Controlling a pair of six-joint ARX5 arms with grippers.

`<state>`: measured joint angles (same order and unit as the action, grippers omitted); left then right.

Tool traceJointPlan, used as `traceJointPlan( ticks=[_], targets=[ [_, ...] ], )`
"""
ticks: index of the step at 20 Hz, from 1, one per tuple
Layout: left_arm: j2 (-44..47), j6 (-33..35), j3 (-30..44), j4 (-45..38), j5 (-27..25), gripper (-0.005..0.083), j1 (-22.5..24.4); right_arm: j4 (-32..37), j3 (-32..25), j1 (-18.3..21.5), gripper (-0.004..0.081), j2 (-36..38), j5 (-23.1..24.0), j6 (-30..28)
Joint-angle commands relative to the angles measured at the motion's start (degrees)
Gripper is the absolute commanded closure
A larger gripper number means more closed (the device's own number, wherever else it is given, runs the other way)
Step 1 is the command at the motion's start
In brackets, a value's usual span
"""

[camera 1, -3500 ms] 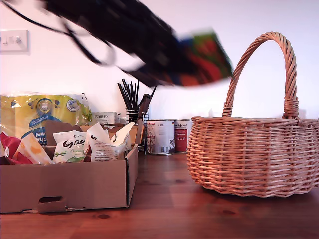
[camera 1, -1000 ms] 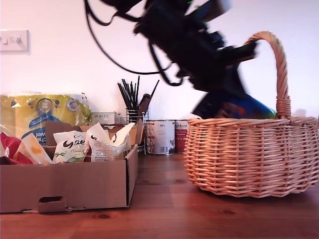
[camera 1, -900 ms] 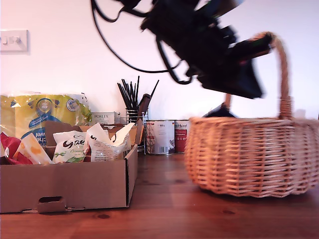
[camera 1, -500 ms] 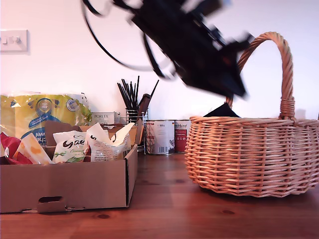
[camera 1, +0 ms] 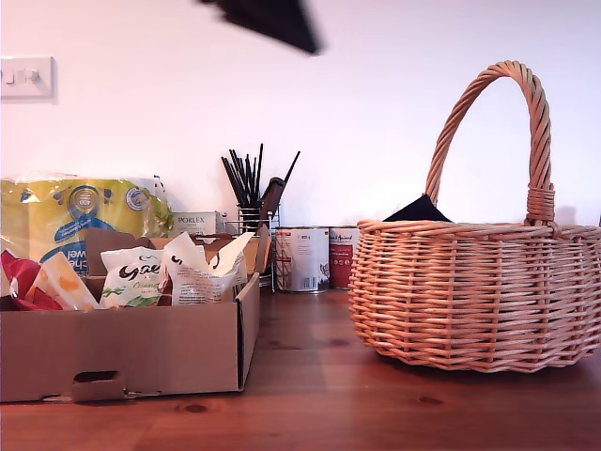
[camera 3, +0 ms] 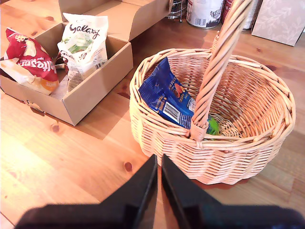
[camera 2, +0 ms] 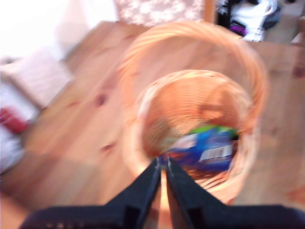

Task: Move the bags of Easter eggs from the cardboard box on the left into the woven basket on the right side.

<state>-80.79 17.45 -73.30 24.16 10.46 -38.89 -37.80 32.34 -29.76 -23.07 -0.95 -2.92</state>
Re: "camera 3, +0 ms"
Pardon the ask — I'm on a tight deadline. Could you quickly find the blue mini eggs bag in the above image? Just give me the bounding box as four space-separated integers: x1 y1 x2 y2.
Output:
138 56 220 141

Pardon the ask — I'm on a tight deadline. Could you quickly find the white printed paper sheet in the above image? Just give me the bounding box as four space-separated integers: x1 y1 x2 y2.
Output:
50 78 70 100

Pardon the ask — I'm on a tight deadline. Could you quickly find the red white Maltesers bunnies bag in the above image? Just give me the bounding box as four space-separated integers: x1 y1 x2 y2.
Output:
0 27 60 96

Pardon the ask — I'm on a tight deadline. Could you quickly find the red and white tin can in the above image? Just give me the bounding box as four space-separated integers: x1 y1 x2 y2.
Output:
221 0 263 31

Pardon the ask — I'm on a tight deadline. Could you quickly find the chrome wire utensil holder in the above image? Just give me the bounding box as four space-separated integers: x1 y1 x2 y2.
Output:
166 0 189 23

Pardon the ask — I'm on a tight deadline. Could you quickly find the brown cardboard box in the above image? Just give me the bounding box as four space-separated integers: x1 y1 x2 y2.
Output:
0 0 172 126

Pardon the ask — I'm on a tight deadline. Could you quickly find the leaf patterned tissue box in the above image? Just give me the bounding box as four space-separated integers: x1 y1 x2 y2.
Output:
251 0 305 47

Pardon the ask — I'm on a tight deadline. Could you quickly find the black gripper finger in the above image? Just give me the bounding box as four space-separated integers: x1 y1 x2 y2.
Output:
162 154 223 229
99 154 158 229

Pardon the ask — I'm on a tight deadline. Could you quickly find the woven wicker basket with handle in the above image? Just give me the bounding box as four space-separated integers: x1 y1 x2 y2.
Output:
129 0 296 186

